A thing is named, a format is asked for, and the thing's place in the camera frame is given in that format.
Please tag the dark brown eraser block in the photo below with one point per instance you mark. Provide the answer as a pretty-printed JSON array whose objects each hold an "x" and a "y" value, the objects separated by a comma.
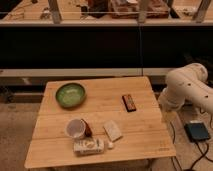
[{"x": 129, "y": 103}]

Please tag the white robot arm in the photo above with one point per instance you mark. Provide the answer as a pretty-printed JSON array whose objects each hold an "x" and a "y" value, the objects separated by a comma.
[{"x": 187, "y": 83}]

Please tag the green ceramic bowl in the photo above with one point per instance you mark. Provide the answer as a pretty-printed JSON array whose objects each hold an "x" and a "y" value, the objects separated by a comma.
[{"x": 70, "y": 95}]

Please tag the wooden folding table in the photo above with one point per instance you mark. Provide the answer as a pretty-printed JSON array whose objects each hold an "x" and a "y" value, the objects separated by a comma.
[{"x": 144, "y": 134}]

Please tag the dark red small object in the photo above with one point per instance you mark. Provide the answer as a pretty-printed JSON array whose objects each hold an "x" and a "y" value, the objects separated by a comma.
[{"x": 88, "y": 131}]

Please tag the white plastic cup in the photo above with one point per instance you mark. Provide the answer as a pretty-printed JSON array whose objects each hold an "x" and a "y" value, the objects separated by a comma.
[{"x": 76, "y": 129}]

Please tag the small white ball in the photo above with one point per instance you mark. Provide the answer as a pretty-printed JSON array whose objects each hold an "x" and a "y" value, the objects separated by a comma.
[{"x": 110, "y": 145}]

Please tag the small white carton box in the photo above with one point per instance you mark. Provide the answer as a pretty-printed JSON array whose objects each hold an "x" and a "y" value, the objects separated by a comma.
[{"x": 88, "y": 146}]

